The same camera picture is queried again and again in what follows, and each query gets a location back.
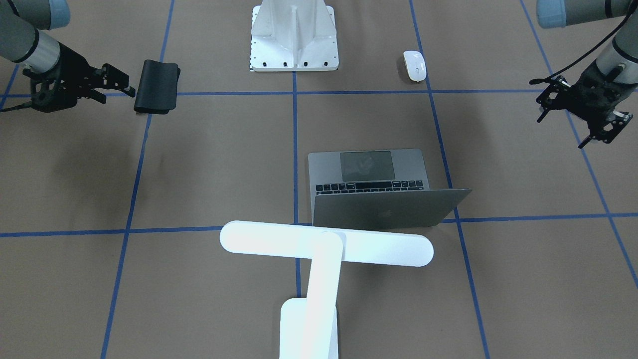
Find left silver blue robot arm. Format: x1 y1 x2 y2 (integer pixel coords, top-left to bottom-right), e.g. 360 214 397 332
533 0 638 148

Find white computer mouse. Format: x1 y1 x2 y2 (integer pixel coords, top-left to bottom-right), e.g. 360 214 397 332
403 50 428 82

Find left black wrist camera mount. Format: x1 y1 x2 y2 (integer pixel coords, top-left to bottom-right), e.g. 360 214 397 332
529 75 577 123

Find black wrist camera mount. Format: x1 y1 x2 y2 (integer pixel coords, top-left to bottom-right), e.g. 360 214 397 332
22 68 78 113
529 75 577 123

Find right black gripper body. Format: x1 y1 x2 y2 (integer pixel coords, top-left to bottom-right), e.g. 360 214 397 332
52 42 106 103

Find white desk lamp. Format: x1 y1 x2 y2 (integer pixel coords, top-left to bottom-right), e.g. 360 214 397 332
220 220 434 359

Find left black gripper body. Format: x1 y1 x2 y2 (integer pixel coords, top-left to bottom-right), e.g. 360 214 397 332
573 63 630 131

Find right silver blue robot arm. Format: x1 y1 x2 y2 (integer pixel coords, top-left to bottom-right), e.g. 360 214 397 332
0 0 136 113

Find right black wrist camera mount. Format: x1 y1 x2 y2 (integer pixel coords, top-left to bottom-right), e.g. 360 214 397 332
22 68 78 113

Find black mouse pad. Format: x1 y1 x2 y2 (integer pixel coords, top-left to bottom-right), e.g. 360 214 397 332
134 59 181 115

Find grey laptop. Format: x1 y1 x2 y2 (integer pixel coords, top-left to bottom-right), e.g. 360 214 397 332
308 149 471 230

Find white pedestal column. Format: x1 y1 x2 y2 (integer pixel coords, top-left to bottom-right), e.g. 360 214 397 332
249 0 339 72

